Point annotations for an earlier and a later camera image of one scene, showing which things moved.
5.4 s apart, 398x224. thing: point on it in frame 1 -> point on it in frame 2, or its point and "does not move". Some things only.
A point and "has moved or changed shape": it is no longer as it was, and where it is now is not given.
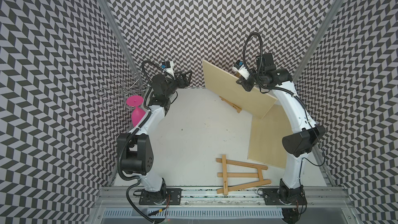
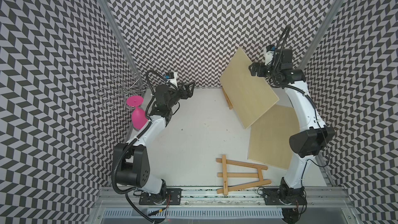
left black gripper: x=186 y=82 -> x=188 y=93
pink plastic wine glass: x=138 y=114 does not move
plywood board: x=266 y=143 does not move
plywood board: x=223 y=82 has moved or changed shape
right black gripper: x=247 y=86 -> x=260 y=66
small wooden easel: x=238 y=109 -> x=228 y=100
